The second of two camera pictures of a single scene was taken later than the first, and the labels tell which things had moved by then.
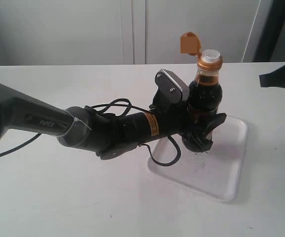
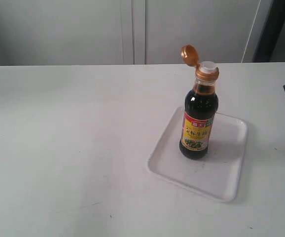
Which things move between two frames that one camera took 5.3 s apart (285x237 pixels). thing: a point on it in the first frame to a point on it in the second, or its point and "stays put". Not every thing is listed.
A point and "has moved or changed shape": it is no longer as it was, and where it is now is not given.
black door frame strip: (272, 31) stays put
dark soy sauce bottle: (205, 94) has moved or changed shape
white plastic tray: (217, 172) stays put
